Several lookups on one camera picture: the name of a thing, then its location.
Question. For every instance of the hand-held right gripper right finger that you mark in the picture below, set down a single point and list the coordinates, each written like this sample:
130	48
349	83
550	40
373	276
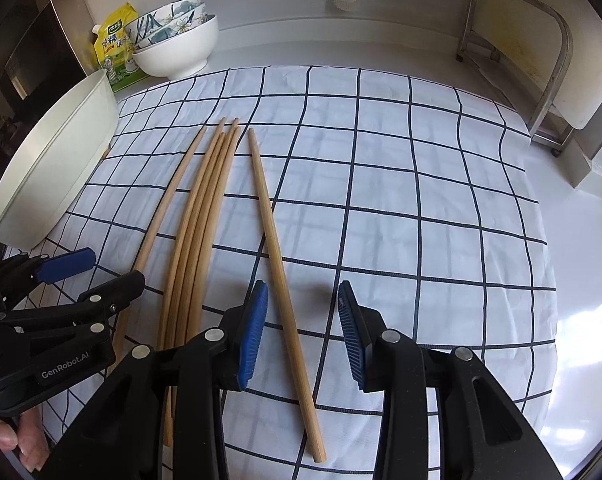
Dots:
352	340

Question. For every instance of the yellow seasoning pouch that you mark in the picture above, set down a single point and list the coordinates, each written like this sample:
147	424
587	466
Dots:
113	50

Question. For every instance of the plain white bowl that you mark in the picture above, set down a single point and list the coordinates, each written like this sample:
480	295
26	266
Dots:
181	60

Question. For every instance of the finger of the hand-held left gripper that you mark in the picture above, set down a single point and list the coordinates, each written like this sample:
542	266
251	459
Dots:
116	296
66	265

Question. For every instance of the stainless steel rack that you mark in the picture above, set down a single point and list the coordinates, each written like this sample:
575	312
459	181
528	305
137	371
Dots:
551	92

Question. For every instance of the white checked cloth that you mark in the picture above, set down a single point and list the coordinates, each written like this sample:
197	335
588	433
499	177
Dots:
406	210

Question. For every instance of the pile of wooden chopsticks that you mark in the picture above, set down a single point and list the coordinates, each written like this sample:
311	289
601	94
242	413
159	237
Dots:
203	210

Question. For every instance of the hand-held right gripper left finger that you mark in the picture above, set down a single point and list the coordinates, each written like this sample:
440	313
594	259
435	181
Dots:
251	340

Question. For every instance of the stained white cutting board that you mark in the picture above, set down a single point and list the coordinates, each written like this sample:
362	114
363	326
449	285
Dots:
521	45

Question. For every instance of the person's left hand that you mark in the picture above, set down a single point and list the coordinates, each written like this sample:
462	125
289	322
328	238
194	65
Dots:
31	435

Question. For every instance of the large white basin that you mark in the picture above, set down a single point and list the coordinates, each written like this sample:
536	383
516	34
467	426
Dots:
46	170

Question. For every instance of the patterned ceramic bowl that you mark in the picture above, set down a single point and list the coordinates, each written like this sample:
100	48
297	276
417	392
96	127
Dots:
181	12
197	23

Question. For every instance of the single bamboo chopstick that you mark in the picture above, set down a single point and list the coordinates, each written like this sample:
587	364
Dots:
282	280

